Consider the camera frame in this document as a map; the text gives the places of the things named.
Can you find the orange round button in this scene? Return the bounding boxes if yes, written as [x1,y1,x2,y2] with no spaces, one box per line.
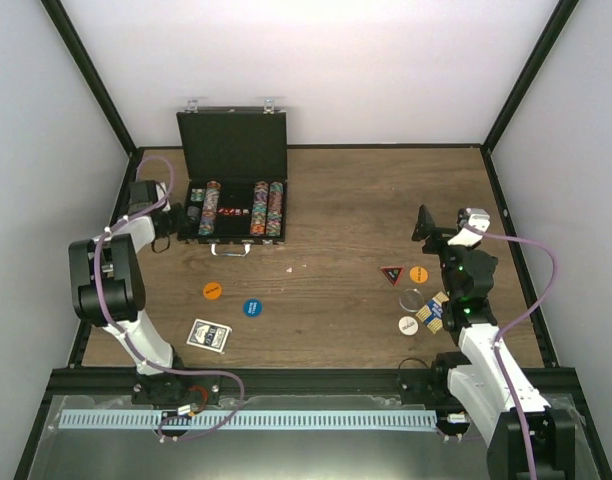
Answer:
[409,266,429,284]
[202,282,223,300]

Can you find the blue yellow card deck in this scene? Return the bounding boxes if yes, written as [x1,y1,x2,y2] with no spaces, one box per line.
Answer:
[415,292,449,334]

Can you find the black poker chip case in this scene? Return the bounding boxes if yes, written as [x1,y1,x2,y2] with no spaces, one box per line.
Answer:
[176,100,288,256]

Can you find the blue small blind button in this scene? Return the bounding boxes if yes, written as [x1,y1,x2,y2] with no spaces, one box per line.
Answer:
[242,298,263,318]

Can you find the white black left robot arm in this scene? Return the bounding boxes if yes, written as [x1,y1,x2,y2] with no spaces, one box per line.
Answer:
[68,180,191,404]

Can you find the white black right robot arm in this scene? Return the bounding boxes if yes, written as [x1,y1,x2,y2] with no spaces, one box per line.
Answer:
[411,205,575,479]

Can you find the black round cup in case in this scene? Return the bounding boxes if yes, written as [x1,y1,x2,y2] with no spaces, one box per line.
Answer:
[187,206,201,224]

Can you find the tall poker chip row left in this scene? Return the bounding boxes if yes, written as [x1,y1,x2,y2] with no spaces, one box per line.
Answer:
[198,181,221,235]

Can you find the short poker chip stack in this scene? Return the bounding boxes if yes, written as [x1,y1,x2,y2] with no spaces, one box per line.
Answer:
[190,188,205,203]

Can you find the red dice row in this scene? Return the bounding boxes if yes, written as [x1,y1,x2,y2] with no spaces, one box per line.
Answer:
[217,207,250,217]

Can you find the red black triangular token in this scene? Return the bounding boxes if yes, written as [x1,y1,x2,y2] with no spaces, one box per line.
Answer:
[380,266,405,287]

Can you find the clear round plastic disc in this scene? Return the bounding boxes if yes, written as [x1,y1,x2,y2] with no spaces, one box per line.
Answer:
[399,288,425,313]

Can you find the white dealer button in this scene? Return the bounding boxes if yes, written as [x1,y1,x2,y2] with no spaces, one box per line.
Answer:
[398,316,419,336]

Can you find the poker chip row right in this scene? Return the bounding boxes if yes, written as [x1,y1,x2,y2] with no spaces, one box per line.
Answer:
[266,182,284,237]

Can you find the blue white card deck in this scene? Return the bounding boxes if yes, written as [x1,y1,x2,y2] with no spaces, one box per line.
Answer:
[186,319,232,354]

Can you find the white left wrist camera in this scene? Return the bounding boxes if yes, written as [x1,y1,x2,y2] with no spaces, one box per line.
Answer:
[155,182,169,206]

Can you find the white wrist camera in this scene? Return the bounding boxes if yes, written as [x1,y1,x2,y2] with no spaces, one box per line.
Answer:
[448,208,490,248]
[155,182,169,206]

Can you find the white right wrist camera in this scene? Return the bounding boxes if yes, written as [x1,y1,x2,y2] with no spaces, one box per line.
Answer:
[448,208,490,248]

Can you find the black front mounting rail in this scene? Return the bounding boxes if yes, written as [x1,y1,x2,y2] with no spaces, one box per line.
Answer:
[45,367,580,406]

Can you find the light blue slotted cable duct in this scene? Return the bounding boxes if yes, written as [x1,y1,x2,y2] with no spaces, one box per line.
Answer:
[59,409,437,432]

